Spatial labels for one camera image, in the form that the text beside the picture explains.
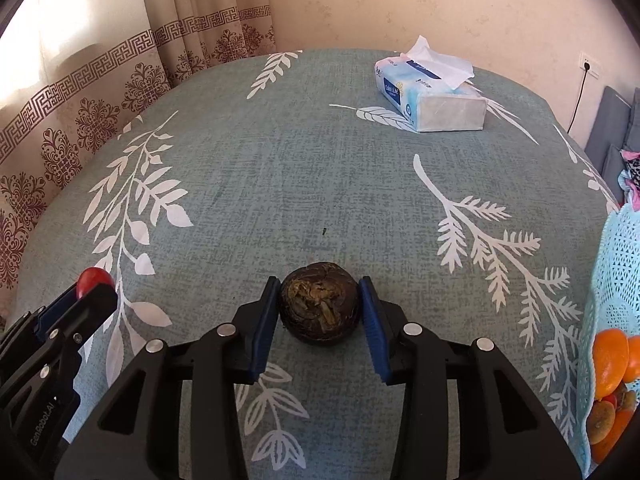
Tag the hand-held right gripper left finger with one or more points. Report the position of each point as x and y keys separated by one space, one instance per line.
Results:
x=265 y=330

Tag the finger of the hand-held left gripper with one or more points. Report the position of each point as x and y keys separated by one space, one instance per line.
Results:
x=92 y=312
x=55 y=310

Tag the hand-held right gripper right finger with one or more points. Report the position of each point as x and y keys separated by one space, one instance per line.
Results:
x=372 y=330

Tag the red cherry tomato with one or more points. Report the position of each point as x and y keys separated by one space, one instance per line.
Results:
x=92 y=279
x=609 y=401

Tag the dark round dried fruit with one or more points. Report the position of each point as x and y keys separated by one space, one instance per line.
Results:
x=320 y=305

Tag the large orange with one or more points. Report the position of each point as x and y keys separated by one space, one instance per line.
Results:
x=610 y=362

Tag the round brown fruit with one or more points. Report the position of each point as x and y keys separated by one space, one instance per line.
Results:
x=600 y=422

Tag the light blue plastic basket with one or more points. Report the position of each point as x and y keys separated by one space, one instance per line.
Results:
x=615 y=260

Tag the small brown fruit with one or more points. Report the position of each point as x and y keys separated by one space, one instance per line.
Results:
x=628 y=400

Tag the tissue pack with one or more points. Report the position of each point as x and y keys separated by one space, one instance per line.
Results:
x=435 y=105

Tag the beige patterned curtain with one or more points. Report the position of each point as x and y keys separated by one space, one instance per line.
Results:
x=90 y=75

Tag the spotted pink cloth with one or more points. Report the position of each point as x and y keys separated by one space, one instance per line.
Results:
x=631 y=175

